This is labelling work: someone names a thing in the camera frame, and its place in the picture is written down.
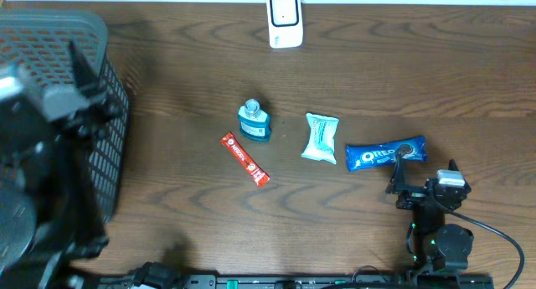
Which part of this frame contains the mint green wipes pack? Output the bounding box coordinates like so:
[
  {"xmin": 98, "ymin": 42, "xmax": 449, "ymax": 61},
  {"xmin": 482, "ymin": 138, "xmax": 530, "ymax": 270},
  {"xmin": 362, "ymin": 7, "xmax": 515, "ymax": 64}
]
[{"xmin": 301, "ymin": 113, "xmax": 339, "ymax": 164}]

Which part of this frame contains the white barcode scanner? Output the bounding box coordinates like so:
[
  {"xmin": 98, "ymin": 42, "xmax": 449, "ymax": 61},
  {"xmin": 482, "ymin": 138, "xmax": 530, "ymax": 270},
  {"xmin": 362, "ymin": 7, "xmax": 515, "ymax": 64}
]
[{"xmin": 266, "ymin": 0, "xmax": 304, "ymax": 49}]

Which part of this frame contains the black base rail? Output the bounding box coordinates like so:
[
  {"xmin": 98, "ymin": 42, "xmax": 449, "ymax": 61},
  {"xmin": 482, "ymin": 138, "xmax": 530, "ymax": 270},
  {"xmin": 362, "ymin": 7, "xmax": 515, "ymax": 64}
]
[{"xmin": 98, "ymin": 273, "xmax": 495, "ymax": 289}]

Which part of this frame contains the grey plastic basket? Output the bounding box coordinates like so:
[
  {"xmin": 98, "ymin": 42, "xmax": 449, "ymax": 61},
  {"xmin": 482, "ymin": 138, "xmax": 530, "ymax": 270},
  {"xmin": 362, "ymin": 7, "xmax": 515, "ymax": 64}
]
[{"xmin": 1, "ymin": 8, "xmax": 130, "ymax": 223}]

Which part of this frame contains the teal mouthwash bottle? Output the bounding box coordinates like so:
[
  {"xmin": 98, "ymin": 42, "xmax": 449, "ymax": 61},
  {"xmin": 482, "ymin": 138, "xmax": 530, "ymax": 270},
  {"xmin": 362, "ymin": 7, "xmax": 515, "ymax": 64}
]
[{"xmin": 238, "ymin": 99, "xmax": 271, "ymax": 142}]

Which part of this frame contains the red Nescafe stick sachet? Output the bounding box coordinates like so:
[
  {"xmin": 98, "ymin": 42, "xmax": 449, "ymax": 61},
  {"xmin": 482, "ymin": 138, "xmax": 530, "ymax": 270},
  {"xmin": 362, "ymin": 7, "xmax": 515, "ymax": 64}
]
[{"xmin": 220, "ymin": 132, "xmax": 271, "ymax": 187}]

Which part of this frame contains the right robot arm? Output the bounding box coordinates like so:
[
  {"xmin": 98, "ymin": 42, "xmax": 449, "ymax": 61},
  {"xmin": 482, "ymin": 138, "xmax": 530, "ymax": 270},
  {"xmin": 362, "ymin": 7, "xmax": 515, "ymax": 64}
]
[{"xmin": 386, "ymin": 153, "xmax": 474, "ymax": 288}]

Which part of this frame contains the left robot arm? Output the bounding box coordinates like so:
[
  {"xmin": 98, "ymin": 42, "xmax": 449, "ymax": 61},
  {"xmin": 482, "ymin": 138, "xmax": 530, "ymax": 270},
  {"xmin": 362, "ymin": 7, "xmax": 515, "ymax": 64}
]
[{"xmin": 1, "ymin": 44, "xmax": 183, "ymax": 288}]

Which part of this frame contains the blue Oreo cookie pack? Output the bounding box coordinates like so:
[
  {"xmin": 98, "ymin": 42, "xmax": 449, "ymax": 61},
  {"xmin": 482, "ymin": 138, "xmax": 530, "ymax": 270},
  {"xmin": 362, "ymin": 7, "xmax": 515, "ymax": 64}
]
[{"xmin": 346, "ymin": 136, "xmax": 428, "ymax": 173}]

